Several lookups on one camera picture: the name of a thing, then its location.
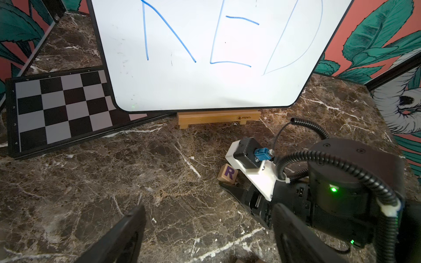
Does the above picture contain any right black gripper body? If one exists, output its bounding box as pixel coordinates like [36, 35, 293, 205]
[219, 182, 309, 229]

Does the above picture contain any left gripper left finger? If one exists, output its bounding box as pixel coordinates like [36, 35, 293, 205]
[76, 204, 146, 263]

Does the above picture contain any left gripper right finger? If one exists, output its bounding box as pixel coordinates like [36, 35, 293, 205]
[271, 203, 345, 263]

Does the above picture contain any wooden block letter R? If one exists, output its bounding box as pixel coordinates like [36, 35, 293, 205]
[217, 164, 239, 185]

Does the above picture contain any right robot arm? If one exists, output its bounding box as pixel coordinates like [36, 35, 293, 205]
[223, 137, 421, 263]

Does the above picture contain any wooden board stand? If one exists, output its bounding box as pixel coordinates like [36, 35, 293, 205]
[177, 110, 261, 129]

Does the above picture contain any black white checkerboard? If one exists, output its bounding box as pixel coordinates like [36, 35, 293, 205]
[5, 66, 167, 159]

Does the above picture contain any white dry-erase board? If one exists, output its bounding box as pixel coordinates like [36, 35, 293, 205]
[87, 1, 352, 112]

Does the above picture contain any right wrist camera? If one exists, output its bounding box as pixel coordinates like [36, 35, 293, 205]
[225, 138, 291, 201]

